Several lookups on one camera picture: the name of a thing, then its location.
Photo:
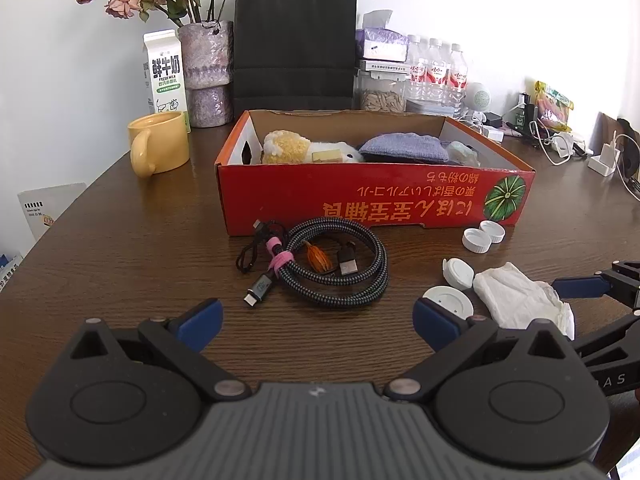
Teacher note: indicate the black upright charger device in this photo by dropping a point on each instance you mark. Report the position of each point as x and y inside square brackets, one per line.
[525, 112]

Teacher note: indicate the translucent plastic bag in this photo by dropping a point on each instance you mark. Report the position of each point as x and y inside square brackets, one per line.
[460, 152]

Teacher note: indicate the blue grey woven cloth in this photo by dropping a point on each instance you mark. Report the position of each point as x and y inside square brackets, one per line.
[400, 145]

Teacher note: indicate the black curved stand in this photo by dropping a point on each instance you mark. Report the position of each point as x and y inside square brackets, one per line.
[631, 145]

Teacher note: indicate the red orange cardboard box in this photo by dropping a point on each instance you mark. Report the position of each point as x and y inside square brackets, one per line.
[350, 200]

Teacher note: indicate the black paper bag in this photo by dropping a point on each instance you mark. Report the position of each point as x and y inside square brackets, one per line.
[295, 45]

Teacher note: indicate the small yellow block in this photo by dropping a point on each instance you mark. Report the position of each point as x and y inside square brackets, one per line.
[327, 156]

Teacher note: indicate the yellow ceramic mug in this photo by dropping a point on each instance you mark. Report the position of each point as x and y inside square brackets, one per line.
[160, 142]

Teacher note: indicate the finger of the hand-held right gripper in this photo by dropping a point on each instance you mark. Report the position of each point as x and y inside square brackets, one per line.
[580, 287]
[612, 332]

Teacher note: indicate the white paper card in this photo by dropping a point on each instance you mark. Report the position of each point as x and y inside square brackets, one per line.
[50, 207]

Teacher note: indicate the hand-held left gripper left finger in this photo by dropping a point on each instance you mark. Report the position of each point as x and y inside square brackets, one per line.
[202, 322]

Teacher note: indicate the purple tissue pack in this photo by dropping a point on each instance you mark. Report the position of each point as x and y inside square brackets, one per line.
[382, 42]

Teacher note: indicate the black power adapter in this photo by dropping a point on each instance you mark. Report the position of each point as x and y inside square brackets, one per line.
[495, 120]

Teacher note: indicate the white green milk carton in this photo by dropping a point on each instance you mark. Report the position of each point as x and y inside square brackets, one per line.
[165, 75]

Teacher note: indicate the white crumpled plastic wrapper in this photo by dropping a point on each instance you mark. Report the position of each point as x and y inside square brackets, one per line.
[561, 145]

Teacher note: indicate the pale printed tin box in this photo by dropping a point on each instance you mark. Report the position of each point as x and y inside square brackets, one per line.
[430, 107]

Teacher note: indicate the white robot speaker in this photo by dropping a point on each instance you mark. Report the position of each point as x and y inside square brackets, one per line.
[479, 96]

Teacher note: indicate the blue printed booklets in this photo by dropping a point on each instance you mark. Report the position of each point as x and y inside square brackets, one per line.
[10, 272]

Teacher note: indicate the yellow white plush alpaca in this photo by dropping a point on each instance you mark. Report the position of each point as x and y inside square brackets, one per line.
[285, 147]

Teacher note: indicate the small orange hair clip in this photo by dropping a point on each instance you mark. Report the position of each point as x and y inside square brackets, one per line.
[319, 259]

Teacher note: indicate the purple white mottled vase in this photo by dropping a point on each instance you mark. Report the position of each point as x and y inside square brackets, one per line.
[207, 75]

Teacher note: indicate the flat white box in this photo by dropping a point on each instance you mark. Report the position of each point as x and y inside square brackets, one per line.
[382, 65]

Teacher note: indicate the white tissue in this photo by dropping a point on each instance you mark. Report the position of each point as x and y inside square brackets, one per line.
[515, 292]

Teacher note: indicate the large white plastic cap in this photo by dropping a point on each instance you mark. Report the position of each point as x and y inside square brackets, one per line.
[450, 300]

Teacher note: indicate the brown wooden board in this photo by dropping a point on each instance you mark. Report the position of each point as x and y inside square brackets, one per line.
[605, 127]

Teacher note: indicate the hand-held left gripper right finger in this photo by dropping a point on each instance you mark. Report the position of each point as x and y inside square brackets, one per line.
[434, 324]

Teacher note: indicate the yellow pink snack bag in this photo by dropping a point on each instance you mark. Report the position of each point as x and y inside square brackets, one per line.
[554, 105]

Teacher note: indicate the clear container of seeds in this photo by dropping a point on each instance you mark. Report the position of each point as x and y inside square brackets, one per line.
[380, 97]

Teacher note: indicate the white charger dock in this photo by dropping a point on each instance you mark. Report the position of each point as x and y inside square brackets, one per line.
[602, 164]

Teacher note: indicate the white rectangular power bank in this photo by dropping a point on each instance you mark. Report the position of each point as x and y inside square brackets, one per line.
[494, 135]

